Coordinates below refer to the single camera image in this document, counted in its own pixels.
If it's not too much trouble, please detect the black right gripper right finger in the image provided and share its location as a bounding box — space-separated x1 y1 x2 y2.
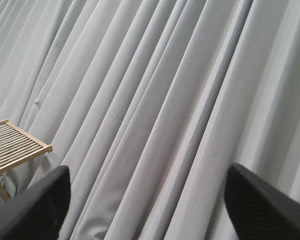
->
224 163 300 240

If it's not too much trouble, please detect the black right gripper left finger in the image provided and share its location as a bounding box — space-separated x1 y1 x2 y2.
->
0 166 71 240

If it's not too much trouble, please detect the wooden slatted rack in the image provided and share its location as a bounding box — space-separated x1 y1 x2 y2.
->
0 119 53 202

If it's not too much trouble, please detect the grey curtain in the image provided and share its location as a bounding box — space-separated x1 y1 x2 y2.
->
0 0 300 240

